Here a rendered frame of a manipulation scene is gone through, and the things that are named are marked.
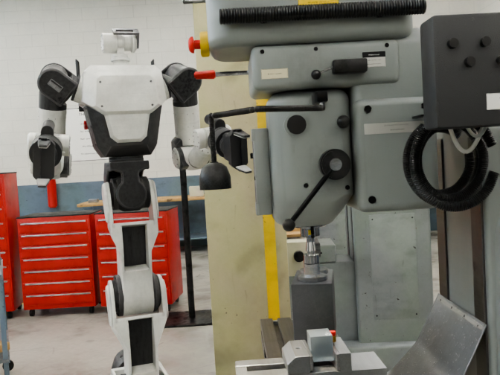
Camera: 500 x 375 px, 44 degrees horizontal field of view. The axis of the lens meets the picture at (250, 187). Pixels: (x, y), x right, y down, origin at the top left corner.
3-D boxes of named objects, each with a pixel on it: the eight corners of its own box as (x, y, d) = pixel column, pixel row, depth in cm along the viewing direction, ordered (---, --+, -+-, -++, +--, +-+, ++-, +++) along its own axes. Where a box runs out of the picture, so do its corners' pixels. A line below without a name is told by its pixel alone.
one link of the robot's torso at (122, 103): (71, 162, 224) (64, 63, 222) (163, 157, 235) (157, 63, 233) (77, 161, 196) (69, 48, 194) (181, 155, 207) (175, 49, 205)
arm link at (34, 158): (25, 182, 166) (29, 170, 177) (62, 184, 168) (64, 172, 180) (26, 136, 162) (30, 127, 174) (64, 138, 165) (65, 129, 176)
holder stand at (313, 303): (294, 347, 180) (290, 280, 179) (299, 326, 202) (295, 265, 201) (335, 347, 179) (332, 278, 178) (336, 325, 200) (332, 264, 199)
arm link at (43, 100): (39, 103, 211) (40, 62, 207) (67, 105, 213) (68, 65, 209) (37, 109, 200) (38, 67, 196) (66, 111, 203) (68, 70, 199)
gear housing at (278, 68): (253, 90, 137) (250, 45, 137) (249, 100, 161) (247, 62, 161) (402, 82, 138) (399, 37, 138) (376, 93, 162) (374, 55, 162)
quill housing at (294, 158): (275, 231, 141) (268, 90, 139) (269, 221, 161) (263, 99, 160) (358, 225, 141) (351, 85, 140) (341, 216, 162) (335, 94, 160)
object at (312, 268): (305, 274, 187) (303, 256, 187) (320, 273, 186) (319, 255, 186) (303, 277, 183) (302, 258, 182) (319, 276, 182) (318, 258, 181)
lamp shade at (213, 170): (193, 190, 141) (192, 163, 141) (219, 187, 145) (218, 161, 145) (210, 190, 135) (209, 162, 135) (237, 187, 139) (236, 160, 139)
